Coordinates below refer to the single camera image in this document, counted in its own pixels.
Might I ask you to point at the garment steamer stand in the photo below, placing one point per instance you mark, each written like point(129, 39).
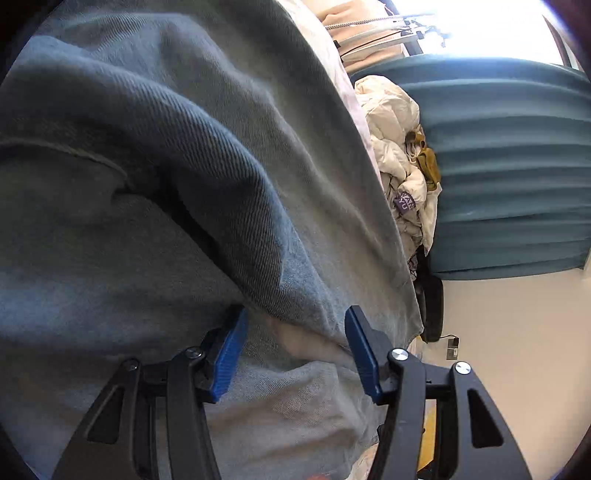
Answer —
point(374, 40)

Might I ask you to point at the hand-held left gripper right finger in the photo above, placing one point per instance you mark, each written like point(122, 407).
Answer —
point(362, 360)

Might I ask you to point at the window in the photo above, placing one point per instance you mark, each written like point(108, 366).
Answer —
point(485, 27)

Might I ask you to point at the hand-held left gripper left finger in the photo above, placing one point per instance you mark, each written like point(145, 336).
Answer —
point(228, 360)

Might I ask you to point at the wide teal curtain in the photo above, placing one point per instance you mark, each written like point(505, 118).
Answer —
point(508, 161)

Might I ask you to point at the black sofa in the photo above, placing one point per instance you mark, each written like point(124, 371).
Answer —
point(434, 304)

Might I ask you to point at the grey-blue denim jeans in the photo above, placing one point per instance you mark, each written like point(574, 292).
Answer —
point(161, 184)

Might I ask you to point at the white down jacket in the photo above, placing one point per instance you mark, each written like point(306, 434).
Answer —
point(388, 115)

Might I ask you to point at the beige sweater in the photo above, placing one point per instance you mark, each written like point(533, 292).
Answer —
point(351, 11)

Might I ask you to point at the mustard yellow garment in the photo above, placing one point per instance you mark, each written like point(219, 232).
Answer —
point(429, 166)

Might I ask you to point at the wall socket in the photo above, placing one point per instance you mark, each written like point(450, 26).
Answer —
point(452, 350)

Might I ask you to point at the pastel pink white blanket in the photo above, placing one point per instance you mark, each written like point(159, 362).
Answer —
point(318, 27)

